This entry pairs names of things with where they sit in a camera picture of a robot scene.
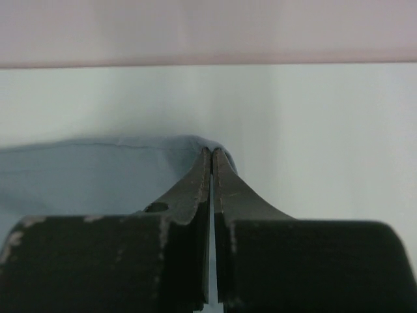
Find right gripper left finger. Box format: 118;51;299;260
1;148;212;312

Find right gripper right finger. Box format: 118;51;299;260
212;149;416;312

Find grey-blue t shirt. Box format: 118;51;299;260
1;136;220;237

